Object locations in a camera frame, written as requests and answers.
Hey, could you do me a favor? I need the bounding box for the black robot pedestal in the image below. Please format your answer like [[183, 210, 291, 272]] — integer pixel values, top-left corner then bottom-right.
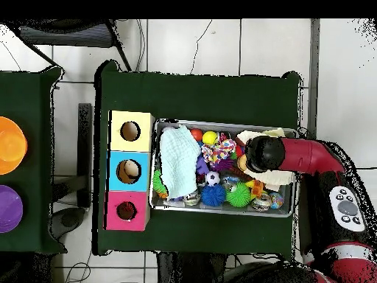
[[155, 251, 228, 283]]

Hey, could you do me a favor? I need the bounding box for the colourful polka dot cloth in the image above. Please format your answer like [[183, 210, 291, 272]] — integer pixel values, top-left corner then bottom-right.
[[200, 139, 237, 166]]

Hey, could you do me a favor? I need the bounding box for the purple object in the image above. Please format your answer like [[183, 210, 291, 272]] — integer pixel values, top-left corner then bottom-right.
[[0, 184, 24, 234]]

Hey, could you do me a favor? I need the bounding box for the plain green spiky ball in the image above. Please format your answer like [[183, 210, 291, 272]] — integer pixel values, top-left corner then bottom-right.
[[225, 182, 253, 209]]

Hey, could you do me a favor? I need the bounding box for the dark green tablecloth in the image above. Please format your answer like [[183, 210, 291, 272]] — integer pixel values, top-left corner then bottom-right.
[[94, 60, 303, 256]]

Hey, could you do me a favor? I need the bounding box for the cream waffle cloth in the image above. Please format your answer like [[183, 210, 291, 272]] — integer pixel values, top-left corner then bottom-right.
[[235, 127, 296, 187]]

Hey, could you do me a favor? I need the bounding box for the wooden box with three holes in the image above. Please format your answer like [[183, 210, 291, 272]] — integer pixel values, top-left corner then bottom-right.
[[104, 110, 156, 231]]

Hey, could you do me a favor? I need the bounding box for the green side table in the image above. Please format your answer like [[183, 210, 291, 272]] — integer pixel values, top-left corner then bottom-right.
[[0, 66, 67, 255]]

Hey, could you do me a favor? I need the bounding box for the silver mesh bin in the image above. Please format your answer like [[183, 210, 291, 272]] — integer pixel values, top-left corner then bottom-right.
[[149, 118, 298, 218]]

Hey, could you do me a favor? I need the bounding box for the black chair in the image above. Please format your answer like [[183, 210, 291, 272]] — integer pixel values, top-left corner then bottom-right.
[[17, 18, 132, 71]]

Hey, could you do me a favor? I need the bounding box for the orange plastic bowl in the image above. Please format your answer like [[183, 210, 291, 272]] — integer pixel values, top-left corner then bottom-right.
[[0, 116, 28, 175]]

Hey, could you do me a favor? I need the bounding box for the black and white soccer ball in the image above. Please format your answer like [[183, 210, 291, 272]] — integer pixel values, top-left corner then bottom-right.
[[205, 170, 221, 187]]

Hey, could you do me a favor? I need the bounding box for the yellow smooth ball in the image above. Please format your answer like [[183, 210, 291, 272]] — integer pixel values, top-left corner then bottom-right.
[[202, 130, 219, 147]]

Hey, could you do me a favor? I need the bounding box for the mint waffle cloth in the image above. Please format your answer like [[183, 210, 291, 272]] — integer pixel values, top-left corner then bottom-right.
[[159, 125, 202, 200]]

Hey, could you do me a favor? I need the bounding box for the green spiky ball with eyes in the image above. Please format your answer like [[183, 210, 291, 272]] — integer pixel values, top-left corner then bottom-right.
[[152, 169, 169, 199]]

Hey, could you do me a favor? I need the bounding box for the blue spiky ball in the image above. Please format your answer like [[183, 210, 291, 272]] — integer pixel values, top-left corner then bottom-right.
[[200, 184, 227, 207]]

